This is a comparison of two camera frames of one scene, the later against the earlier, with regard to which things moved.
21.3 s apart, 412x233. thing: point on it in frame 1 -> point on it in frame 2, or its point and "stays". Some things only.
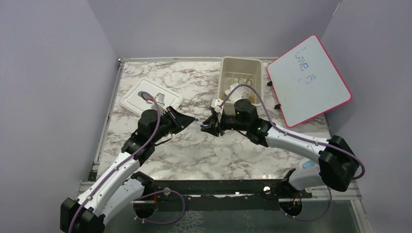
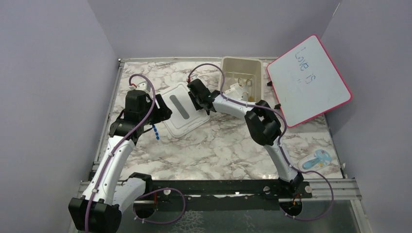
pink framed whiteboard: [306, 82] stays
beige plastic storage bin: [234, 71] stays
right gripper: [215, 122] -> [196, 106]
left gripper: [180, 121] -> [163, 113]
